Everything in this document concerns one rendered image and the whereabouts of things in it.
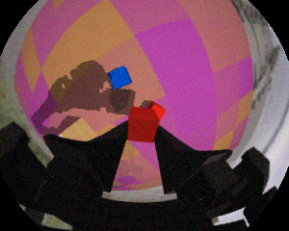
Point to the red cube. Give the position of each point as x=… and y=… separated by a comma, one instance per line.
x=160, y=111
x=143, y=125

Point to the blue cube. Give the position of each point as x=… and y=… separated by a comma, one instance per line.
x=120, y=77

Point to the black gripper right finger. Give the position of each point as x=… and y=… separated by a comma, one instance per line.
x=178, y=162

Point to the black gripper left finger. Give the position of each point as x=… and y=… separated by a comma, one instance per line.
x=101, y=156

